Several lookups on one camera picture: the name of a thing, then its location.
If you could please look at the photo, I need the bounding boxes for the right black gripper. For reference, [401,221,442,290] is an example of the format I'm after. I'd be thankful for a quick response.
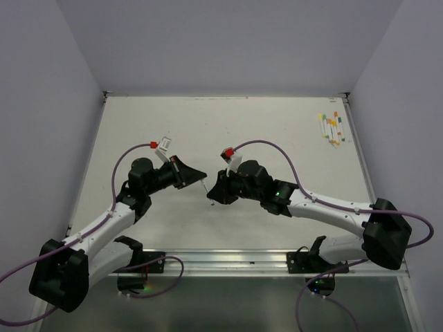
[207,165,263,203]

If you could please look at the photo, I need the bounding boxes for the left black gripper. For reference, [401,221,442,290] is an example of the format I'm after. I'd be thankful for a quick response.
[145,154,206,195]

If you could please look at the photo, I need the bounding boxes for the teal green marker pen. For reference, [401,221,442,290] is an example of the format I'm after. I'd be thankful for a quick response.
[201,180,215,206]

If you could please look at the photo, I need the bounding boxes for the light green cap marker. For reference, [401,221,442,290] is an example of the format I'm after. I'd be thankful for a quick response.
[322,114,335,144]

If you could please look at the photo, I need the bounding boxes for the pink cap marker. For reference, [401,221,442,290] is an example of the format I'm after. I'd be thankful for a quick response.
[327,118,336,146]

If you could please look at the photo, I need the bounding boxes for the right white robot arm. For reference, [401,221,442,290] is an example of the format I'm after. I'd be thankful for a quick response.
[207,160,412,272]

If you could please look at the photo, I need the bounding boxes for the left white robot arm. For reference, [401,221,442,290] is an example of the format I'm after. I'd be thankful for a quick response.
[28,156,207,313]

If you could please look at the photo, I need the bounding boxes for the dark green cap marker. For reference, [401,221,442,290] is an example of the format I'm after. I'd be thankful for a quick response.
[337,117,345,142]

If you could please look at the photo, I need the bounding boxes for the orange cap marker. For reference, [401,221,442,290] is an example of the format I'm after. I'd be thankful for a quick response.
[334,111,345,141]

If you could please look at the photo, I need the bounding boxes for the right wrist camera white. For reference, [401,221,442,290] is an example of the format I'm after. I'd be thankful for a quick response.
[221,147,242,177]

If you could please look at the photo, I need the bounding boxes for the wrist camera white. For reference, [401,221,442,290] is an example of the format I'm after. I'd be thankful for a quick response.
[221,147,242,177]
[154,136,172,163]

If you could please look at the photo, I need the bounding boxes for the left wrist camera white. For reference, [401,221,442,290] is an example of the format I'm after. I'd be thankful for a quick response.
[154,136,172,163]

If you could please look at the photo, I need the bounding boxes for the aluminium rail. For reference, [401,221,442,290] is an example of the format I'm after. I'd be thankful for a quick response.
[103,249,409,277]

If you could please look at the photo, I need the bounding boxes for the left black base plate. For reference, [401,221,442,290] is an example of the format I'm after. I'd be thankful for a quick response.
[116,250,165,275]

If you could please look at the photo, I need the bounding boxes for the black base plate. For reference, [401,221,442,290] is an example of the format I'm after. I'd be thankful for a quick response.
[286,251,345,274]
[116,250,165,275]

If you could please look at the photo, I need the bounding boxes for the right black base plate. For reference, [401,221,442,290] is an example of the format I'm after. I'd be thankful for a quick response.
[286,251,345,274]

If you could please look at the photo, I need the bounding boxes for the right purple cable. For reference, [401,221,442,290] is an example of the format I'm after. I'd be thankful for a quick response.
[223,139,435,332]

